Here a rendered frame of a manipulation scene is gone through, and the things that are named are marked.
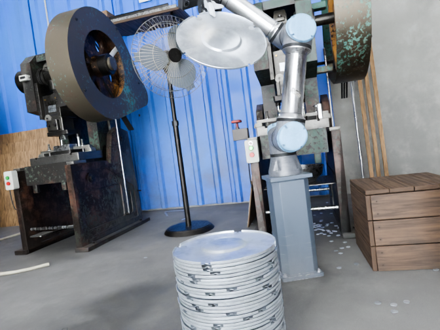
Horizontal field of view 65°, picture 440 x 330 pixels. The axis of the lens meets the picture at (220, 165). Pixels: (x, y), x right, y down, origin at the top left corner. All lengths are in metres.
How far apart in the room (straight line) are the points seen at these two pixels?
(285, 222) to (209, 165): 2.18
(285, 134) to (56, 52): 1.69
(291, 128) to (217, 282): 0.71
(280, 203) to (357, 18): 1.08
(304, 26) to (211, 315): 1.07
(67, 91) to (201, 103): 1.53
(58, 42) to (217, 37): 1.57
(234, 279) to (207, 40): 0.71
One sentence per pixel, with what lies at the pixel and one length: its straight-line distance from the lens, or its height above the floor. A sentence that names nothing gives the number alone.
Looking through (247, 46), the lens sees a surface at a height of 0.91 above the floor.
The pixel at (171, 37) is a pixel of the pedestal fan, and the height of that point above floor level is 1.43.
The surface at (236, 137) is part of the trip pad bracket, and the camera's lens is 2.12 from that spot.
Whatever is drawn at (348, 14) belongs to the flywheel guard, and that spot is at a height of 1.21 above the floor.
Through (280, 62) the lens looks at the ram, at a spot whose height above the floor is 1.09.
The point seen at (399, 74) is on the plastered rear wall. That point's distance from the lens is 3.64.
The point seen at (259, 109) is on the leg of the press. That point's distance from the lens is 2.65.
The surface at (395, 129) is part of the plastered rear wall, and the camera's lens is 3.59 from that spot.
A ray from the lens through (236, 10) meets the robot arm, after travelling 1.61.
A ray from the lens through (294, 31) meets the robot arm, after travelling 1.43.
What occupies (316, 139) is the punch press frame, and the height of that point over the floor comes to 0.58.
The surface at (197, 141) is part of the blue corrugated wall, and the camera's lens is 3.63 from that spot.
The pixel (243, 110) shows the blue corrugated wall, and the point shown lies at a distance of 3.52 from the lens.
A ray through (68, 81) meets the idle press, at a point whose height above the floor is 1.16.
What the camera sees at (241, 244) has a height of 0.34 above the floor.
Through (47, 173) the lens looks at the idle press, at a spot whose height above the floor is 0.57.
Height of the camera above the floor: 0.61
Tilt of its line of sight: 3 degrees down
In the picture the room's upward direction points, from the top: 7 degrees counter-clockwise
